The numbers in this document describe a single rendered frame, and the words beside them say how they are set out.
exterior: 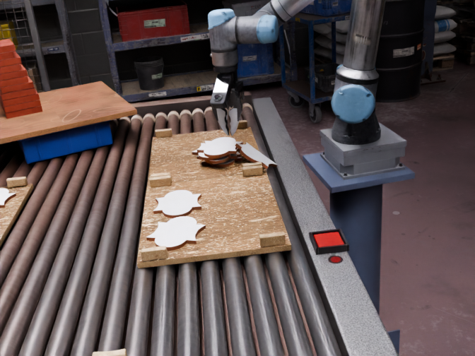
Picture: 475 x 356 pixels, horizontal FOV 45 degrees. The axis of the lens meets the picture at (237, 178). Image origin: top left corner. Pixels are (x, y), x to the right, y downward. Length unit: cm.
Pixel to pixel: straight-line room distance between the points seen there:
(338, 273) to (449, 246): 192
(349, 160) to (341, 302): 67
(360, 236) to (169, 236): 75
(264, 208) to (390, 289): 141
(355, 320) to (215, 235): 42
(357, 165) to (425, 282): 119
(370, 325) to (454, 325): 152
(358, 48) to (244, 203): 51
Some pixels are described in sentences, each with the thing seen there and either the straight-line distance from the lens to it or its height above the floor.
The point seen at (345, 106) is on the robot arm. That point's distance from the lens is 159.
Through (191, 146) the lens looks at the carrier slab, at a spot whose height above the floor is 94.
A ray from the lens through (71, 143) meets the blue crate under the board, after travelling 204.
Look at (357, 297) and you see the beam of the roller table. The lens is 117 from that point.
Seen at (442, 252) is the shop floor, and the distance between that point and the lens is 307.
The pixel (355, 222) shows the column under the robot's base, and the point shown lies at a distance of 186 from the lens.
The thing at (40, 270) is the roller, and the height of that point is 92.
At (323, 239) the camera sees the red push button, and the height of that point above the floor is 93.
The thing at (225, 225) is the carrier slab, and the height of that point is 94.
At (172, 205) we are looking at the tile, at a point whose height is 95.
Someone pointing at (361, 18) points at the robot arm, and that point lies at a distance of 155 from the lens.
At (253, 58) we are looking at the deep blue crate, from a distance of 584.
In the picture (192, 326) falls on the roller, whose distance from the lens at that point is 112.
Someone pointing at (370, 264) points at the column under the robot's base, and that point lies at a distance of 197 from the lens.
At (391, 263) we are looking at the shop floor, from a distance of 295.
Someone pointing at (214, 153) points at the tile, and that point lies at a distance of 169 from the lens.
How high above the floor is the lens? 162
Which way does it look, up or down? 25 degrees down
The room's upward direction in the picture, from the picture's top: 5 degrees counter-clockwise
